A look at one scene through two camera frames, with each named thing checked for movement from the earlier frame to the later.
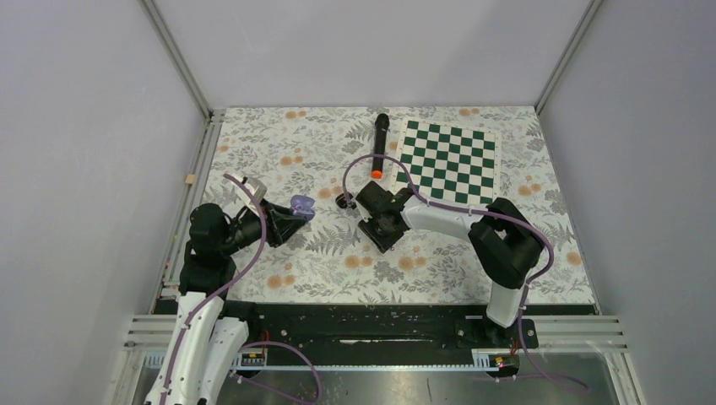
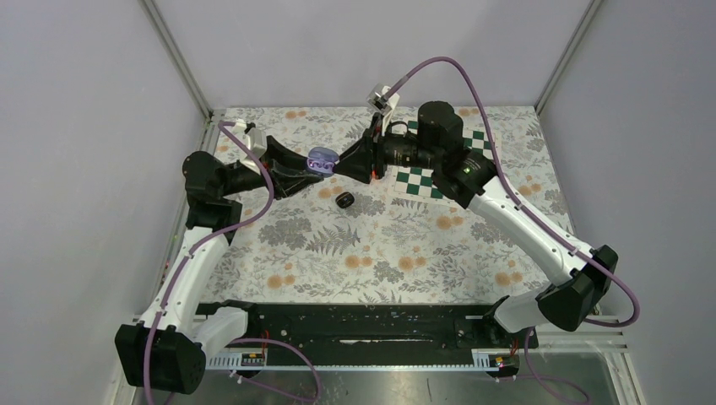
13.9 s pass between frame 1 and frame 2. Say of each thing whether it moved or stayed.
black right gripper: moved
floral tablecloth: stayed
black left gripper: moved
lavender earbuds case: moved
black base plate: stayed
